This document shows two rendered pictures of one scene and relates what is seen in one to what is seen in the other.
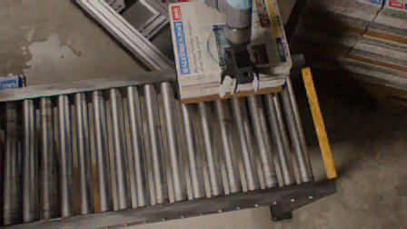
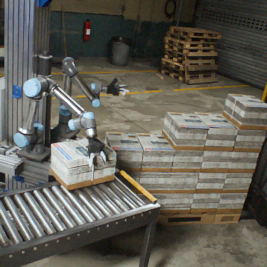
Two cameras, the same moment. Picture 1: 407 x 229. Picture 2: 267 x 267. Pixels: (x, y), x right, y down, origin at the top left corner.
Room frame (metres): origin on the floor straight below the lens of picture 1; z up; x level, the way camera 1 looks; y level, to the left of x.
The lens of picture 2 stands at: (-1.43, 0.57, 2.12)
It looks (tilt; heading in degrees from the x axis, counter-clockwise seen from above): 23 degrees down; 335
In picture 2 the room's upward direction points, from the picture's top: 8 degrees clockwise
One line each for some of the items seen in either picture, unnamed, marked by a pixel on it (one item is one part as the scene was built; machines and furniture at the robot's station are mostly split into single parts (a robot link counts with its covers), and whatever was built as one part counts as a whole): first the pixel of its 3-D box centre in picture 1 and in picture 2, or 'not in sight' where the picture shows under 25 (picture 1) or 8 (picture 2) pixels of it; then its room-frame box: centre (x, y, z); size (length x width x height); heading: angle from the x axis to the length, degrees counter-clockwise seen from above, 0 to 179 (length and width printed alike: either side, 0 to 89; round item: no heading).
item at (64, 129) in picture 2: not in sight; (64, 125); (1.49, -0.11, 0.87); 0.15 x 0.15 x 0.10
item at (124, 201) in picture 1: (120, 147); (39, 214); (0.35, 0.28, 0.77); 0.47 x 0.05 x 0.05; 13
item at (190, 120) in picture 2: not in sight; (187, 120); (1.10, -1.15, 1.06); 0.37 x 0.29 x 0.01; 172
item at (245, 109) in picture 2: not in sight; (232, 160); (1.02, -1.74, 0.65); 0.39 x 0.30 x 1.29; 170
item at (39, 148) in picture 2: not in sight; (35, 145); (1.11, 0.21, 0.87); 0.15 x 0.15 x 0.10
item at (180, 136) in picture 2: not in sight; (183, 131); (1.12, -1.15, 0.95); 0.38 x 0.29 x 0.23; 172
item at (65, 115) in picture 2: not in sight; (65, 113); (1.50, -0.11, 0.98); 0.13 x 0.12 x 0.14; 167
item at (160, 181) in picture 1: (155, 142); (59, 208); (0.38, 0.16, 0.77); 0.47 x 0.05 x 0.05; 13
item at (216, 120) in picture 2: not in sight; (214, 120); (1.09, -1.44, 1.06); 0.37 x 0.28 x 0.01; 169
